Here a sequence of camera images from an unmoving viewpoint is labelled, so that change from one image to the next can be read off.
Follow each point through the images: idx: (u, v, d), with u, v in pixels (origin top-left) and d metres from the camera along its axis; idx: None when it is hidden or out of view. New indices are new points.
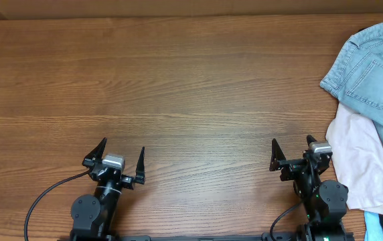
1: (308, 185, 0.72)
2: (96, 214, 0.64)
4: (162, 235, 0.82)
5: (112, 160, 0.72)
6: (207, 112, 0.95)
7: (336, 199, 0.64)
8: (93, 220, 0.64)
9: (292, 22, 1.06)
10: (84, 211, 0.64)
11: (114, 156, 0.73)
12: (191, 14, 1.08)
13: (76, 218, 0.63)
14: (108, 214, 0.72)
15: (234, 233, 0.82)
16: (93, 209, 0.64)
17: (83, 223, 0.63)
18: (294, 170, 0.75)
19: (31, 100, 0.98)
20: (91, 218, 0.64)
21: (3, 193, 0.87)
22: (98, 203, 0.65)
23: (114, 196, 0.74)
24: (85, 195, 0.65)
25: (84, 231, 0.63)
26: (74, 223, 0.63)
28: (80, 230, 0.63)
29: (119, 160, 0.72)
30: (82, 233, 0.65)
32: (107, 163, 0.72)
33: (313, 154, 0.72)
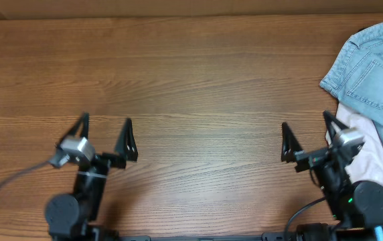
1: (333, 183, 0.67)
2: (74, 217, 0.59)
4: (162, 235, 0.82)
5: (69, 145, 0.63)
6: (207, 112, 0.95)
7: (377, 205, 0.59)
8: (71, 224, 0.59)
9: (292, 22, 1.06)
10: (61, 213, 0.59)
11: (72, 141, 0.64)
12: (191, 15, 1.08)
13: (52, 221, 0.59)
14: (93, 207, 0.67)
15: (234, 233, 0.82)
16: (71, 211, 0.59)
17: (59, 226, 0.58)
18: (315, 163, 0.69)
19: (31, 100, 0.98)
20: (69, 222, 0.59)
21: (3, 193, 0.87)
22: (75, 203, 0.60)
23: (98, 183, 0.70)
24: (59, 197, 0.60)
25: (63, 234, 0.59)
26: (49, 227, 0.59)
28: (57, 233, 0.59)
29: (78, 144, 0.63)
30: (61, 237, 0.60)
32: (66, 148, 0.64)
33: (343, 146, 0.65)
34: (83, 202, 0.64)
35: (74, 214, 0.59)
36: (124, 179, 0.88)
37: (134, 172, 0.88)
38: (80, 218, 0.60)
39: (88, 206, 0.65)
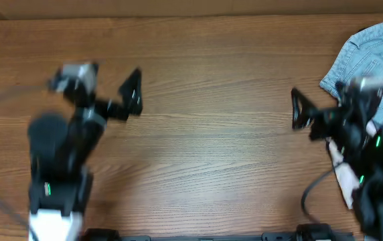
1: (352, 136, 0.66)
2: (59, 134, 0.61)
4: (162, 234, 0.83)
5: (69, 68, 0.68)
6: (207, 112, 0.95)
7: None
8: (55, 145, 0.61)
9: (292, 22, 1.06)
10: (45, 131, 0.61)
11: (72, 67, 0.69)
12: (191, 14, 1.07)
13: (37, 144, 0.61)
14: (85, 146, 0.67)
15: (234, 233, 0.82)
16: (57, 131, 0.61)
17: (41, 138, 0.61)
18: (331, 119, 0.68)
19: (31, 100, 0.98)
20: (49, 137, 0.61)
21: (3, 193, 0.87)
22: (65, 127, 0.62)
23: (95, 125, 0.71)
24: (45, 115, 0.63)
25: (41, 152, 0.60)
26: (33, 146, 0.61)
28: (37, 151, 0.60)
29: (81, 68, 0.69)
30: (45, 165, 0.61)
32: (65, 73, 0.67)
33: (361, 91, 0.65)
34: (72, 126, 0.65)
35: (62, 138, 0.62)
36: (124, 179, 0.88)
37: (135, 172, 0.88)
38: (65, 144, 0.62)
39: (74, 130, 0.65)
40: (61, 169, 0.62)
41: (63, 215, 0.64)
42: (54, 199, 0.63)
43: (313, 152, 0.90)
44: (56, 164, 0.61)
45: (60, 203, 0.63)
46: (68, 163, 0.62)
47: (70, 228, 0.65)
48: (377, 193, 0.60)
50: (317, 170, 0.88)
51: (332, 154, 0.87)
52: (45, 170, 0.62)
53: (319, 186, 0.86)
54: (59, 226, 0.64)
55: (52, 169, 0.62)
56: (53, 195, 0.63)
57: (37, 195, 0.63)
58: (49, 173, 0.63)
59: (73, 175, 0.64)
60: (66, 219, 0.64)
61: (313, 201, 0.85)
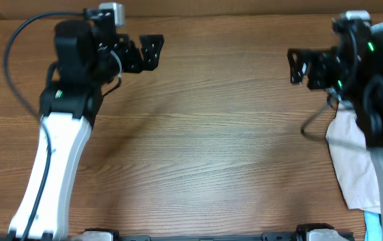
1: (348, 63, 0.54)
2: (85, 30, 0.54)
4: (162, 234, 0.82)
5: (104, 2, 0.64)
6: (207, 112, 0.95)
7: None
8: (80, 35, 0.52)
9: (292, 22, 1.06)
10: (73, 26, 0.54)
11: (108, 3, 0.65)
12: (191, 15, 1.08)
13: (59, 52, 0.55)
14: (96, 72, 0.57)
15: (234, 233, 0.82)
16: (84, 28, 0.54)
17: (65, 33, 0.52)
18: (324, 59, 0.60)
19: (31, 100, 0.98)
20: (78, 31, 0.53)
21: (3, 193, 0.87)
22: (97, 29, 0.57)
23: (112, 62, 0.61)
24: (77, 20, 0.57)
25: (64, 42, 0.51)
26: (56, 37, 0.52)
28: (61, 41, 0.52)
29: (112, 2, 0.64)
30: (65, 77, 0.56)
32: None
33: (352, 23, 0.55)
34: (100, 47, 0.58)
35: (87, 45, 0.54)
36: (124, 179, 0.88)
37: (135, 172, 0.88)
38: (92, 52, 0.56)
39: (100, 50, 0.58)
40: (78, 77, 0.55)
41: (74, 117, 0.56)
42: (65, 105, 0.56)
43: (313, 152, 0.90)
44: (75, 77, 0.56)
45: (71, 108, 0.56)
46: (87, 71, 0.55)
47: (79, 138, 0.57)
48: (377, 101, 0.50)
50: (318, 170, 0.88)
51: (332, 154, 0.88)
52: (63, 84, 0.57)
53: (319, 186, 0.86)
54: (71, 130, 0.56)
55: (72, 86, 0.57)
56: (67, 98, 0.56)
57: (47, 100, 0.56)
58: (66, 84, 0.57)
59: (90, 90, 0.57)
60: (78, 121, 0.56)
61: (313, 201, 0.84)
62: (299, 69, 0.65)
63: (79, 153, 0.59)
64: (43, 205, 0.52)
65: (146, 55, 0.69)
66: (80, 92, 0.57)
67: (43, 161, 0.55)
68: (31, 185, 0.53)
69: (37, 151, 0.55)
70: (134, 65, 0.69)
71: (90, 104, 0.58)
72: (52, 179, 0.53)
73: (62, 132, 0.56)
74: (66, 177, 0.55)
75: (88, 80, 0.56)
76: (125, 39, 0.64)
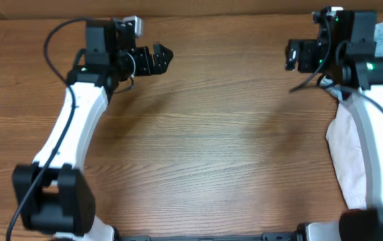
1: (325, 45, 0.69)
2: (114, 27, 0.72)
4: (162, 235, 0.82)
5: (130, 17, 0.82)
6: (207, 112, 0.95)
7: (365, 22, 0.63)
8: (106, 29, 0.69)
9: (292, 22, 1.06)
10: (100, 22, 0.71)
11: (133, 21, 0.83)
12: (191, 14, 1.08)
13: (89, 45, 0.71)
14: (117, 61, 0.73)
15: (234, 233, 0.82)
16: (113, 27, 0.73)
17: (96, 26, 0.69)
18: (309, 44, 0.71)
19: (31, 100, 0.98)
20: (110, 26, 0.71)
21: (3, 193, 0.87)
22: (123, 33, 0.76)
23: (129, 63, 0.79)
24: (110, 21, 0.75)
25: (98, 33, 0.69)
26: (88, 30, 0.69)
28: (94, 32, 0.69)
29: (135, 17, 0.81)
30: (91, 62, 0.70)
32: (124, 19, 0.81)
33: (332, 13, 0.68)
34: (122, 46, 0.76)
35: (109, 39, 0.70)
36: (124, 179, 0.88)
37: (135, 172, 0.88)
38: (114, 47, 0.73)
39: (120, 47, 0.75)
40: (102, 61, 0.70)
41: (96, 86, 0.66)
42: (87, 79, 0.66)
43: (313, 152, 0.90)
44: (102, 60, 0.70)
45: (95, 78, 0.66)
46: (108, 57, 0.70)
47: (99, 102, 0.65)
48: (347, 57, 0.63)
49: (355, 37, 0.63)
50: (318, 170, 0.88)
51: (332, 155, 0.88)
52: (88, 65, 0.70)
53: (319, 186, 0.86)
54: (94, 92, 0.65)
55: (96, 67, 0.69)
56: (89, 73, 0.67)
57: (73, 74, 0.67)
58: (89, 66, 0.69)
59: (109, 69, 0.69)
60: (99, 88, 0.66)
61: (313, 201, 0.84)
62: (290, 55, 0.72)
63: (96, 120, 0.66)
64: (65, 145, 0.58)
65: (157, 60, 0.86)
66: (101, 69, 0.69)
67: (67, 115, 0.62)
68: (56, 127, 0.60)
69: (65, 104, 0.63)
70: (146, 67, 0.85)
71: (109, 82, 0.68)
72: (74, 126, 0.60)
73: (86, 93, 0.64)
74: (86, 130, 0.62)
75: (108, 63, 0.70)
76: (142, 48, 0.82)
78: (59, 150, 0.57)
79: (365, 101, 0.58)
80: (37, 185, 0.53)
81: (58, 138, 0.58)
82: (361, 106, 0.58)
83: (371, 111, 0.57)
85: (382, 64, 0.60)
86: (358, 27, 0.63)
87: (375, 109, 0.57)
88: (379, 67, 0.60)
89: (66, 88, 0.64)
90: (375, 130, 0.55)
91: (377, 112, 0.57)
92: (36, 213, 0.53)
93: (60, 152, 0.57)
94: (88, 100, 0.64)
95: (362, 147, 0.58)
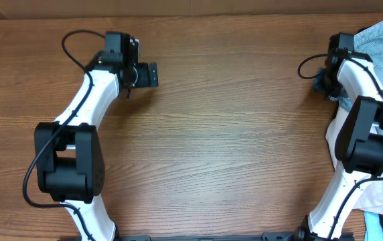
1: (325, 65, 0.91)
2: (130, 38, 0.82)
4: (162, 235, 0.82)
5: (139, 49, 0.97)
6: (207, 112, 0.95)
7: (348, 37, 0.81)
8: (122, 36, 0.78)
9: (292, 22, 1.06)
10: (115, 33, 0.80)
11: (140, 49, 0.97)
12: (191, 15, 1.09)
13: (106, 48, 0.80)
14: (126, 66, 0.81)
15: (234, 233, 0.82)
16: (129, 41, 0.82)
17: (114, 35, 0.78)
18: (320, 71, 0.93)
19: (31, 100, 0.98)
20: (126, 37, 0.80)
21: (3, 193, 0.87)
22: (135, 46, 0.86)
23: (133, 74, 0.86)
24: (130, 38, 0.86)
25: (116, 39, 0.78)
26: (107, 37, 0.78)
28: (112, 37, 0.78)
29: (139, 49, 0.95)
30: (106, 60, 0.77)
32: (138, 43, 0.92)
33: None
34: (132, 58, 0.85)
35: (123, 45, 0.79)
36: (124, 179, 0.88)
37: (135, 172, 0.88)
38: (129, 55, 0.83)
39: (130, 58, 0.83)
40: (116, 59, 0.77)
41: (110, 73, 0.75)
42: (104, 70, 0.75)
43: (313, 152, 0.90)
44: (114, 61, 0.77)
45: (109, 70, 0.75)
46: (122, 56, 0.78)
47: (111, 86, 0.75)
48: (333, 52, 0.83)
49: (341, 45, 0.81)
50: (318, 170, 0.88)
51: (332, 156, 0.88)
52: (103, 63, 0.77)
53: (319, 186, 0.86)
54: (108, 76, 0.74)
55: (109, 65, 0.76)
56: (105, 65, 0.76)
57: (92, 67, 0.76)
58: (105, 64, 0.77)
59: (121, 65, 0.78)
60: (111, 75, 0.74)
61: (313, 202, 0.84)
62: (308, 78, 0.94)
63: (106, 106, 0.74)
64: (82, 112, 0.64)
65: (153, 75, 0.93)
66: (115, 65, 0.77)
67: (84, 90, 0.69)
68: (73, 99, 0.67)
69: (84, 82, 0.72)
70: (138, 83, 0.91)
71: (121, 73, 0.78)
72: (90, 101, 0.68)
73: (101, 76, 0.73)
74: (98, 110, 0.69)
75: (121, 59, 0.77)
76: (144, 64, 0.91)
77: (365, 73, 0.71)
78: (78, 114, 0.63)
79: (346, 61, 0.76)
80: (54, 144, 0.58)
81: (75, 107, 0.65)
82: (346, 69, 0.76)
83: (353, 65, 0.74)
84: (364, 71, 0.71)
85: (357, 54, 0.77)
86: (343, 39, 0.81)
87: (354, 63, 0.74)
88: (357, 54, 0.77)
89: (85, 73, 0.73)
90: (356, 74, 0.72)
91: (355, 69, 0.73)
92: (51, 171, 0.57)
93: (78, 115, 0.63)
94: (104, 82, 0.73)
95: (352, 95, 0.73)
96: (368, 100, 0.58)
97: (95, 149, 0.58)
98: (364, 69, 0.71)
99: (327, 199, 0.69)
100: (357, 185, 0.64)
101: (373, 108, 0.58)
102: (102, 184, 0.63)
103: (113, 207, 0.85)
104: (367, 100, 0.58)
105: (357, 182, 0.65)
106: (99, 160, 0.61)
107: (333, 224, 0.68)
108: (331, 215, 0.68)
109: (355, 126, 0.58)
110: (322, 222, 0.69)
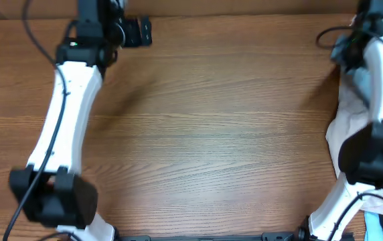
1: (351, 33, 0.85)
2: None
4: (162, 235, 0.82)
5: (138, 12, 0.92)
6: (207, 112, 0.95)
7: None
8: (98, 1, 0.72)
9: (292, 22, 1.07)
10: None
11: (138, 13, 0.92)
12: (191, 15, 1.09)
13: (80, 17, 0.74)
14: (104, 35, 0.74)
15: (234, 233, 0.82)
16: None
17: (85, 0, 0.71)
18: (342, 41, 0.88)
19: (31, 100, 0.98)
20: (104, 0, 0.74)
21: (3, 193, 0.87)
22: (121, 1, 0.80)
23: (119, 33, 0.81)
24: None
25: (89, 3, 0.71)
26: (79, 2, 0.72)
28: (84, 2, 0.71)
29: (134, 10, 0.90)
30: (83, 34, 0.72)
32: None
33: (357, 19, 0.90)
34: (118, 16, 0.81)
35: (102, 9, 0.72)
36: (124, 179, 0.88)
37: (135, 172, 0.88)
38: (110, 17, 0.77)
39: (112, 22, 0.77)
40: (94, 32, 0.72)
41: (88, 65, 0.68)
42: (82, 51, 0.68)
43: (313, 152, 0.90)
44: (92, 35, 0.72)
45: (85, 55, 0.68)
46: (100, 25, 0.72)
47: (92, 83, 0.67)
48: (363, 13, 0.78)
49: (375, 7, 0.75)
50: (318, 170, 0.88)
51: (332, 155, 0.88)
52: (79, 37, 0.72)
53: (319, 186, 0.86)
54: (86, 76, 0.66)
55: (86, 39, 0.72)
56: (81, 47, 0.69)
57: (63, 49, 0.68)
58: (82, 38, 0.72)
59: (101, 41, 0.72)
60: (92, 67, 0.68)
61: (313, 202, 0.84)
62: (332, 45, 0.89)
63: (92, 99, 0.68)
64: (59, 145, 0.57)
65: (144, 33, 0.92)
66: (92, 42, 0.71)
67: (58, 100, 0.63)
68: (46, 126, 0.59)
69: (54, 92, 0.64)
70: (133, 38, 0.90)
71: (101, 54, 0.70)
72: (67, 120, 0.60)
73: (76, 76, 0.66)
74: (80, 120, 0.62)
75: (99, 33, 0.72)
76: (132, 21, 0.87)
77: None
78: (54, 150, 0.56)
79: (378, 43, 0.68)
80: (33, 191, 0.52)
81: (49, 140, 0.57)
82: (374, 51, 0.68)
83: None
84: None
85: None
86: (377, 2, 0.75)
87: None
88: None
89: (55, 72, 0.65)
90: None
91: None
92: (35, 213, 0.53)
93: (55, 152, 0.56)
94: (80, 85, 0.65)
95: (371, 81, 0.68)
96: (381, 126, 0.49)
97: (80, 183, 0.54)
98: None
99: (328, 205, 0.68)
100: (359, 197, 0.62)
101: None
102: (96, 208, 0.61)
103: (113, 207, 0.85)
104: (376, 126, 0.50)
105: (359, 193, 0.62)
106: (88, 195, 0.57)
107: (333, 230, 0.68)
108: (331, 221, 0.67)
109: (361, 152, 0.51)
110: (322, 226, 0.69)
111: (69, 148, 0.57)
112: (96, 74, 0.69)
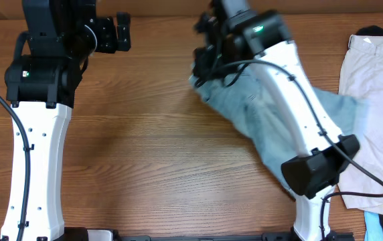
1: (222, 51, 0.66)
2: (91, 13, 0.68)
4: (162, 234, 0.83)
5: None
6: (208, 112, 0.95)
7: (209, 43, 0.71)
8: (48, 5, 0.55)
9: (292, 22, 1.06)
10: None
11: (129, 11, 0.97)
12: (191, 14, 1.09)
13: (29, 26, 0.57)
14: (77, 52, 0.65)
15: (234, 233, 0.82)
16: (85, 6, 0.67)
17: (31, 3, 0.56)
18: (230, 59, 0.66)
19: None
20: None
21: (4, 193, 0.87)
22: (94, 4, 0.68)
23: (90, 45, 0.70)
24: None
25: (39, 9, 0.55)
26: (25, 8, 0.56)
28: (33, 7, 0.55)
29: None
30: (39, 49, 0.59)
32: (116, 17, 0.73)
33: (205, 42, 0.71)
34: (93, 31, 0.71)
35: (60, 18, 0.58)
36: (124, 179, 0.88)
37: (135, 172, 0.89)
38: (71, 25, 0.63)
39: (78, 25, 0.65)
40: (52, 49, 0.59)
41: (49, 106, 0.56)
42: (42, 77, 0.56)
43: None
44: (49, 51, 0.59)
45: (44, 87, 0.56)
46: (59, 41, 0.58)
47: (59, 123, 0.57)
48: (220, 5, 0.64)
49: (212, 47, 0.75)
50: None
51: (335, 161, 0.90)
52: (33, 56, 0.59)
53: None
54: (48, 122, 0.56)
55: (42, 60, 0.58)
56: (38, 77, 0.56)
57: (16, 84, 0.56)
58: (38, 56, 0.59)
59: (63, 63, 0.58)
60: (53, 108, 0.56)
61: None
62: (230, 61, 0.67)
63: (63, 133, 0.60)
64: (33, 211, 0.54)
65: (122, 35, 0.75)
66: (53, 63, 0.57)
67: (22, 158, 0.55)
68: (14, 186, 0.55)
69: (15, 146, 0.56)
70: (108, 43, 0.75)
71: (63, 78, 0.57)
72: (37, 179, 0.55)
73: (37, 122, 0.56)
74: (51, 173, 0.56)
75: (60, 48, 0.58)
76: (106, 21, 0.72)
77: (294, 85, 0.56)
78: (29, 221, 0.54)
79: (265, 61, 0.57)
80: None
81: (21, 204, 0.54)
82: (264, 73, 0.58)
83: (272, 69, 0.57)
84: (292, 81, 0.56)
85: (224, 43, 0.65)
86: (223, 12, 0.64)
87: (270, 61, 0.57)
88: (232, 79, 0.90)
89: (13, 120, 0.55)
90: (282, 88, 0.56)
91: (284, 79, 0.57)
92: None
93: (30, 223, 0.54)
94: (43, 132, 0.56)
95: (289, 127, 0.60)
96: (316, 161, 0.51)
97: None
98: (291, 79, 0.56)
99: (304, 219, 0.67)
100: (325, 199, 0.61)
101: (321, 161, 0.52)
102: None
103: (113, 209, 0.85)
104: (310, 156, 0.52)
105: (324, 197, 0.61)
106: None
107: (322, 236, 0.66)
108: (317, 226, 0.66)
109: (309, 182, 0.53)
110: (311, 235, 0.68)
111: (43, 216, 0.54)
112: (61, 113, 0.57)
